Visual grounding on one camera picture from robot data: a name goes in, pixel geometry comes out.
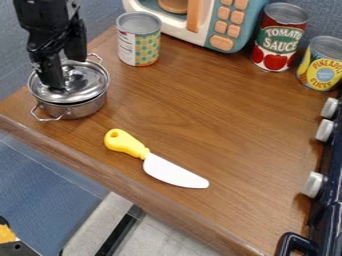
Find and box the yellow pineapple can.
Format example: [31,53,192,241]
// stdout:
[295,35,342,92]

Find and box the silver pot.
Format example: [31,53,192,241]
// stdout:
[26,52,113,123]

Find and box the toy stove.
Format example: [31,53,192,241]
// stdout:
[273,96,342,256]

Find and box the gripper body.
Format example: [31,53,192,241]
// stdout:
[12,0,83,65]

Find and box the red tomato sauce can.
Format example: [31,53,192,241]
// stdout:
[249,1,310,73]

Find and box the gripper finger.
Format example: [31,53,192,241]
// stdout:
[62,19,90,63]
[36,51,70,92]

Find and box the silver pot lid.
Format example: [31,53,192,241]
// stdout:
[26,59,111,105]

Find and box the green dotted can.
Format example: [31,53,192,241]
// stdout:
[114,11,163,68]

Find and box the toy microwave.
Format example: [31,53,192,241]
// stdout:
[120,0,272,54]

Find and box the yellow-handled toy knife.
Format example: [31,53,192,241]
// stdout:
[102,128,212,190]

